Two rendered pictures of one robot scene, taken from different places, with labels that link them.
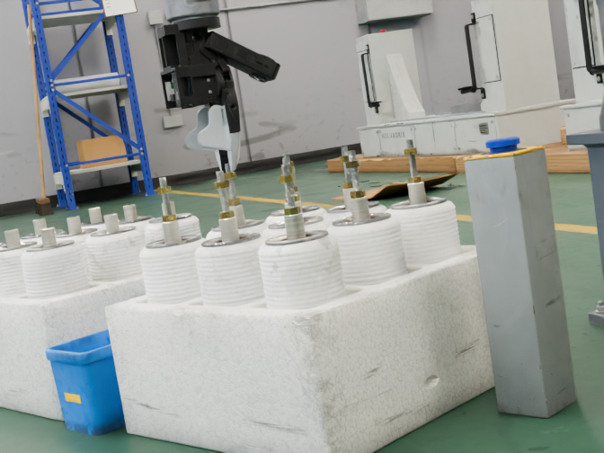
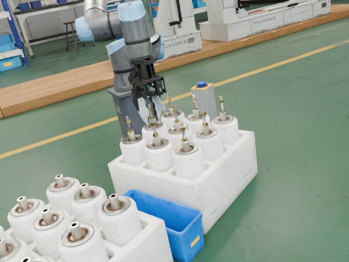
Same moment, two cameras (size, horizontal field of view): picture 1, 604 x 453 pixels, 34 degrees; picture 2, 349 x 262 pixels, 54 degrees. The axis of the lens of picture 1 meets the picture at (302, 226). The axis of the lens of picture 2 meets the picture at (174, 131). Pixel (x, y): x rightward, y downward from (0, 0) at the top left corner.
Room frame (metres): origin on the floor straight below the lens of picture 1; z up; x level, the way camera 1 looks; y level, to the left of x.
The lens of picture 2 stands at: (1.41, 1.12, 0.72)
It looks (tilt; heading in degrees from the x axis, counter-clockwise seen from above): 23 degrees down; 266
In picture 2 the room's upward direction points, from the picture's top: 11 degrees counter-clockwise
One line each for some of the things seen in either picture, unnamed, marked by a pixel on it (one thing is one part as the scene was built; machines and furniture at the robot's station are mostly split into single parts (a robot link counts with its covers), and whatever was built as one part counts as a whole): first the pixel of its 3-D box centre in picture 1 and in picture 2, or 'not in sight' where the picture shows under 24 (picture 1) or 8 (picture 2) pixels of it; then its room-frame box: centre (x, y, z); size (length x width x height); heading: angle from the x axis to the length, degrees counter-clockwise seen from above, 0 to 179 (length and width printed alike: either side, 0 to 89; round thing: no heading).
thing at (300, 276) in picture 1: (308, 314); (226, 142); (1.15, 0.01, 0.16); 0.10 x 0.10 x 0.18
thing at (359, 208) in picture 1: (359, 209); (196, 113); (1.23, -0.08, 0.26); 0.02 x 0.02 x 0.03
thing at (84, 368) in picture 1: (154, 363); (157, 224); (1.45, 0.25, 0.06); 0.30 x 0.11 x 0.12; 134
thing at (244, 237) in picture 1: (231, 241); (206, 133); (1.23, 0.09, 0.25); 0.08 x 0.08 x 0.01
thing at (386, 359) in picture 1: (314, 339); (185, 168); (1.31, 0.01, 0.09); 0.39 x 0.39 x 0.18; 45
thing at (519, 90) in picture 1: (457, 79); not in sight; (5.37, -0.95, 0.45); 1.61 x 0.57 x 0.74; 19
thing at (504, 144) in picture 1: (502, 146); (201, 84); (1.16, -0.25, 0.32); 0.04 x 0.04 x 0.02
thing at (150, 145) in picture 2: (237, 226); (157, 144); (1.40, 0.09, 0.25); 0.08 x 0.08 x 0.01
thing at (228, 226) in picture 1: (229, 230); (205, 129); (1.23, 0.09, 0.26); 0.02 x 0.02 x 0.03
